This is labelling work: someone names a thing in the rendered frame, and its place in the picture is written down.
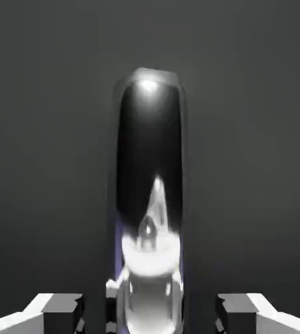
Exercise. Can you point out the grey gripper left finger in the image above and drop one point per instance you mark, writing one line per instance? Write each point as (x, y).
(58, 317)

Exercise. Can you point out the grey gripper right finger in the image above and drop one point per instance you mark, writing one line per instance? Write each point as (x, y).
(240, 317)

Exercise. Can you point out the dark grey cabinet door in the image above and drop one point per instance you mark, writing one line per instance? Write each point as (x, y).
(35, 130)

